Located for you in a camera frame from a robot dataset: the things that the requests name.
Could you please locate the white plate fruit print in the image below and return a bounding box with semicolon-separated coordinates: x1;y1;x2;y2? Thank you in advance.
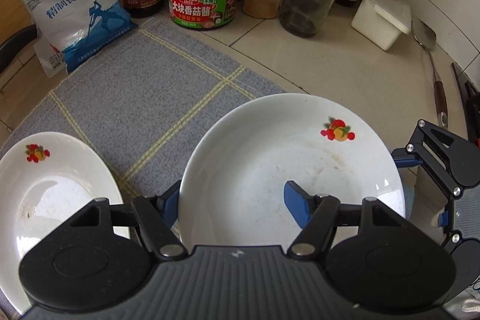
1;132;124;313
178;93;405;249

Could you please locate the teal cloth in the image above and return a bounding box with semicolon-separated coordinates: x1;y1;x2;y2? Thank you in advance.
402;181;415;216

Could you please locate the grey checked cloth mat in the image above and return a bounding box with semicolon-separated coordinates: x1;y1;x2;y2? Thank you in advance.
1;19;281;198

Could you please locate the white plastic seasoning box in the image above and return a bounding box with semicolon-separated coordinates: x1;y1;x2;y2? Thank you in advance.
352;0;412;51

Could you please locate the blue white salt bag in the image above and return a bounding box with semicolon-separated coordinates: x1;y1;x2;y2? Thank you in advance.
21;0;137;73

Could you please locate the metal spatula wooden handle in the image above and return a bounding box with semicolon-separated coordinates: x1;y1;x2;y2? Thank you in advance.
412;17;448;128

